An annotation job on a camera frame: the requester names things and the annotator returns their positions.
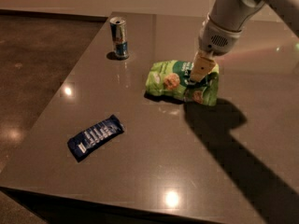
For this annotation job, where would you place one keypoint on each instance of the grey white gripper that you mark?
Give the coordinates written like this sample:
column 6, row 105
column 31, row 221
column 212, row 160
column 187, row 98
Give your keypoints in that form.
column 215, row 38

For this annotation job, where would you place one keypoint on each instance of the green rice chip bag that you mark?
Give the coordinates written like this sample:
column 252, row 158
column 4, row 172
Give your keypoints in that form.
column 172, row 79

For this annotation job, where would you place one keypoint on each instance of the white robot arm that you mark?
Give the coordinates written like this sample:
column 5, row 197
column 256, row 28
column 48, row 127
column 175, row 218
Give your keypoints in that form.
column 243, row 10

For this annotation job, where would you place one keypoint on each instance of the blue rxbar blueberry bar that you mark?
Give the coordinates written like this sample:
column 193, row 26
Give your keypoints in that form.
column 87, row 141

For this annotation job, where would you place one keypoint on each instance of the silver blue energy drink can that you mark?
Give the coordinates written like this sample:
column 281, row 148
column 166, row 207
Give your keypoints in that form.
column 119, row 37

